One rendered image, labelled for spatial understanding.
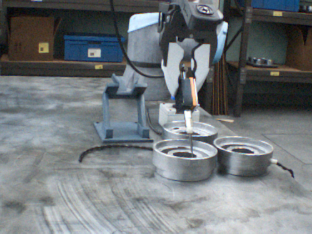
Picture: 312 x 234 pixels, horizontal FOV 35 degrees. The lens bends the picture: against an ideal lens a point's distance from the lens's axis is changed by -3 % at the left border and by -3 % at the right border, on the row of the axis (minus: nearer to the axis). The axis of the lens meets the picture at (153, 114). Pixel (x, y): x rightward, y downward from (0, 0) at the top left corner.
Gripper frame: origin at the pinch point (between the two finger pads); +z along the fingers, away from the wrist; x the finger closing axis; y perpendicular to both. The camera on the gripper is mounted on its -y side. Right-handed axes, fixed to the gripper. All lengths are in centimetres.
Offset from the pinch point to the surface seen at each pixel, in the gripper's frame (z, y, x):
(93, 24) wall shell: 22, 400, -40
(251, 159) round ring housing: 9.8, -7.2, -9.9
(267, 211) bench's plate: 13.0, -20.3, -7.0
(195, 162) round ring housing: 9.6, -8.6, 0.2
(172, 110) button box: 8.8, 20.8, -4.6
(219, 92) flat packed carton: 75, 350, -152
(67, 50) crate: 41, 352, -12
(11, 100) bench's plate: 13, 48, 29
